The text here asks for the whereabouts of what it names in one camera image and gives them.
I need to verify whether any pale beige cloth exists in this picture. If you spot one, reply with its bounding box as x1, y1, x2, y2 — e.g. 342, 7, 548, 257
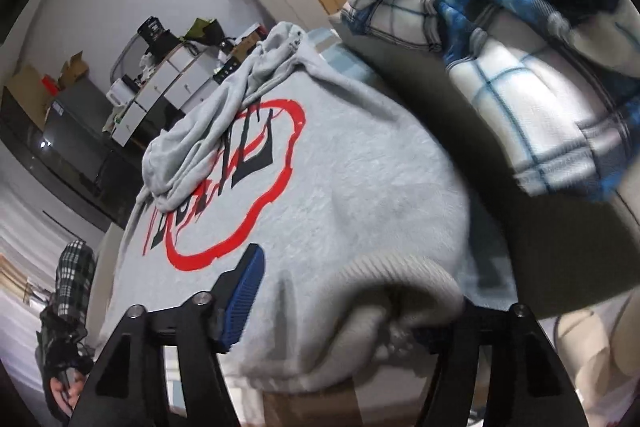
555, 297, 640, 418

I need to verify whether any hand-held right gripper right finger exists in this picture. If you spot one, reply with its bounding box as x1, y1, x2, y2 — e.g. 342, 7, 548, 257
415, 297, 588, 427

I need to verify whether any black appliance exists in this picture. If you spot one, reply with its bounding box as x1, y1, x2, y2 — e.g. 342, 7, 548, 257
137, 17, 181, 58

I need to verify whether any black box with coloured print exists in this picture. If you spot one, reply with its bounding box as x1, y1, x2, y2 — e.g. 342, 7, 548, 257
215, 59, 241, 82

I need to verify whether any grey metal cabinet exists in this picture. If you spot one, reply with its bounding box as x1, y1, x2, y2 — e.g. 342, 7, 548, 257
45, 79, 126, 188

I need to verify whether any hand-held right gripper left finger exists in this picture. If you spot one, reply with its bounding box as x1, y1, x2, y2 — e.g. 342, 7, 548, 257
67, 243, 266, 427

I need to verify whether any open cardboard box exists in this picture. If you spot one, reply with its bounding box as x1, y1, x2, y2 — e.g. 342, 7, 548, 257
57, 52, 91, 90

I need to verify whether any large flat cardboard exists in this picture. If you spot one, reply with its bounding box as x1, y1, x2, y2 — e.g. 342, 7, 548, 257
5, 67, 56, 128

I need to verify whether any white curtain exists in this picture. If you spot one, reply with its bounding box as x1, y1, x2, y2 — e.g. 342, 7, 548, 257
0, 147, 111, 383

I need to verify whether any grey hoodie with red print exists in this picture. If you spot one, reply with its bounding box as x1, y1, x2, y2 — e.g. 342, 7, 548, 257
95, 21, 516, 395

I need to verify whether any small brown cardboard box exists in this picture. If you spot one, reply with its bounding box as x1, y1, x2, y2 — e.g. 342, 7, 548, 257
230, 24, 268, 58

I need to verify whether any blue white plaid blanket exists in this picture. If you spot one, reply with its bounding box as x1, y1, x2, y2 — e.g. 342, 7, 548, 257
340, 0, 640, 202

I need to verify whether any person's left forearm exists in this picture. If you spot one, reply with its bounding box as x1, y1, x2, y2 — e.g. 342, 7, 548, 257
52, 239, 98, 338

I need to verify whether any black low cabinet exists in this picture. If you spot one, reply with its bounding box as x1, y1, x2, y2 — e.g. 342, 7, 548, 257
0, 87, 146, 228

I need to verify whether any dark cloth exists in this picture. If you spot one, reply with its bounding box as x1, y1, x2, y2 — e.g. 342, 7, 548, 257
345, 32, 640, 323

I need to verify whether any green bag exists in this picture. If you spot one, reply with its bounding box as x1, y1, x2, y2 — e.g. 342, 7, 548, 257
182, 18, 223, 45

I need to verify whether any person's left hand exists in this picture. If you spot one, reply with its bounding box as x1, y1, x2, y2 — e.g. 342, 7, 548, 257
50, 369, 86, 408

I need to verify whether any white desk with drawers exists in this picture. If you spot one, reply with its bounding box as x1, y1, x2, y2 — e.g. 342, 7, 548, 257
107, 57, 176, 148

